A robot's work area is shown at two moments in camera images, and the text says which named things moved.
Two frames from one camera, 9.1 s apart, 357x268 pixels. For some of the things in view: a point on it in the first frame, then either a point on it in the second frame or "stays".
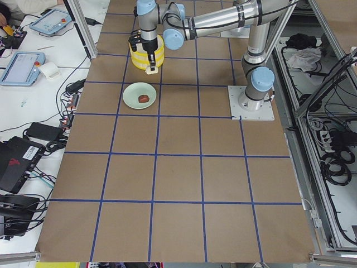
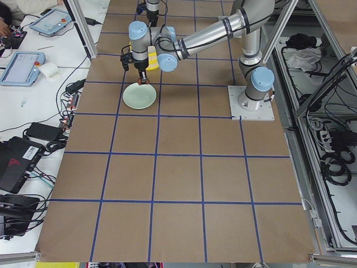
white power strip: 67,121 stays
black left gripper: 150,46 -> 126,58
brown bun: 143,99 -> 139,81
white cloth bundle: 305,59 stays
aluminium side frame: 316,108 stays
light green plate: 131,92 stays
